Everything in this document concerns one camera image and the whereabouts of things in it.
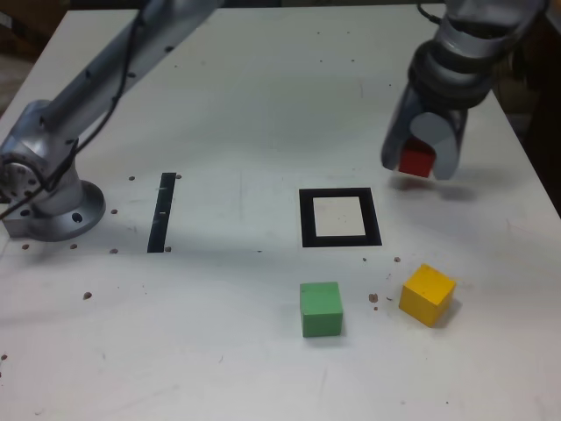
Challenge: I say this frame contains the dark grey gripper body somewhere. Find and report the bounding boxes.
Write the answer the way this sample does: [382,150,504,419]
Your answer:
[413,89,470,129]

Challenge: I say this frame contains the green cube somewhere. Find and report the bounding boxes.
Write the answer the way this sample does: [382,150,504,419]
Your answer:
[299,281,344,339]

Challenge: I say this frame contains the black tape square outline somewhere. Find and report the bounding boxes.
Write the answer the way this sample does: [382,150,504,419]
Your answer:
[298,187,383,248]

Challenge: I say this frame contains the black tape strip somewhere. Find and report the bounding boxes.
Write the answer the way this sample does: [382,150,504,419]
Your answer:
[146,172,177,254]

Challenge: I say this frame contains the yellow cube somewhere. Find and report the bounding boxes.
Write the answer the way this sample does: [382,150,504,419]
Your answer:
[398,263,458,328]

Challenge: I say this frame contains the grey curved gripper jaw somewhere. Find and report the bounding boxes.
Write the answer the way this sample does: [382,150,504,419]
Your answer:
[379,80,421,173]
[409,110,470,182]

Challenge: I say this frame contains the red cube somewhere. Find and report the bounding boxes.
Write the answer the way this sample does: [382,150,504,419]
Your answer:
[397,139,437,179]

